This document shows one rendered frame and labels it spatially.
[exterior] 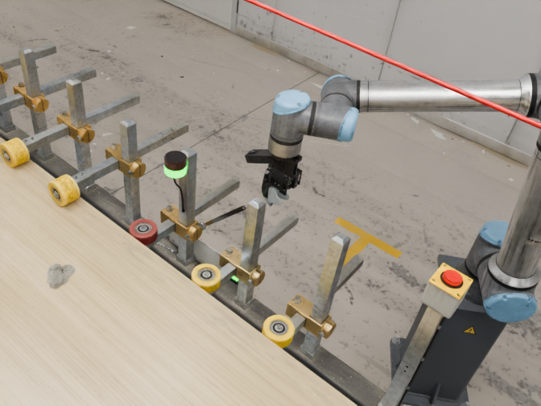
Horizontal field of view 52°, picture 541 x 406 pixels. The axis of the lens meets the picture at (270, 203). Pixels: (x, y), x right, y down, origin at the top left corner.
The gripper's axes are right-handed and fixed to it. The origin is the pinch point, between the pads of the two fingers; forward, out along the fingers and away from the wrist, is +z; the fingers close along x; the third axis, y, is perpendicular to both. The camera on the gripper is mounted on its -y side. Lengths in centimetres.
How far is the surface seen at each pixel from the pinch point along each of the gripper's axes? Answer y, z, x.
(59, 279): -24, 6, -57
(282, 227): 4.2, 10.6, 3.6
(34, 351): -10, 6, -74
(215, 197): -20.2, 10.6, -0.8
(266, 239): 3.8, 10.6, -4.2
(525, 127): 31, 71, 248
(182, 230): -17.4, 11.1, -18.9
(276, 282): -20, 96, 50
